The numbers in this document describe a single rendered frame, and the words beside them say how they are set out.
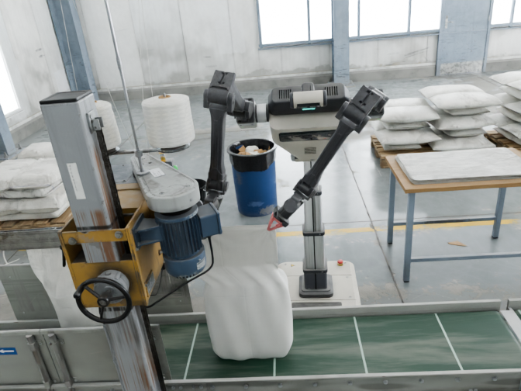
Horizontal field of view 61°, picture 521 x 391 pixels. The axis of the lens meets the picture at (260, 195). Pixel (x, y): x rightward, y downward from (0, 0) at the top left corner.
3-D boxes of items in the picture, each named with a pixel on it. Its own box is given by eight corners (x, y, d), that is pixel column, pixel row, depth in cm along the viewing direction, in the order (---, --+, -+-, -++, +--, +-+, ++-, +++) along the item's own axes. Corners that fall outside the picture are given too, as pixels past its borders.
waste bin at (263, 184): (281, 195, 467) (277, 136, 440) (281, 218, 421) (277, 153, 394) (236, 198, 471) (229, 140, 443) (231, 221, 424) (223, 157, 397)
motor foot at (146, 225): (171, 232, 160) (167, 210, 156) (163, 249, 149) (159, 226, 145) (146, 233, 160) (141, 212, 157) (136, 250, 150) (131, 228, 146)
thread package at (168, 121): (199, 135, 165) (192, 88, 158) (191, 150, 150) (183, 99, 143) (156, 138, 167) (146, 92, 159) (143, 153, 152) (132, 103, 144)
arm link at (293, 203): (318, 189, 183) (301, 178, 185) (313, 195, 173) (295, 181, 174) (301, 212, 187) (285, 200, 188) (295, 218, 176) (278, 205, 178)
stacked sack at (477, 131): (462, 121, 555) (464, 111, 550) (487, 137, 495) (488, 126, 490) (428, 124, 557) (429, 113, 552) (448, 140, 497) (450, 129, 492)
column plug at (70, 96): (92, 92, 136) (91, 89, 136) (77, 101, 125) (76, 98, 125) (57, 95, 137) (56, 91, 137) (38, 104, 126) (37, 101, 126)
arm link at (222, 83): (237, 67, 158) (210, 62, 160) (229, 103, 157) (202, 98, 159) (253, 104, 203) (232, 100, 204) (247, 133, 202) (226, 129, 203)
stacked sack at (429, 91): (473, 92, 543) (475, 81, 537) (486, 100, 505) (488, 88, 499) (417, 95, 551) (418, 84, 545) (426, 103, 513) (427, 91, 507)
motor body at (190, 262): (210, 257, 170) (201, 198, 159) (204, 281, 156) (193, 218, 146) (171, 258, 171) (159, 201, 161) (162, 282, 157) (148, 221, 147)
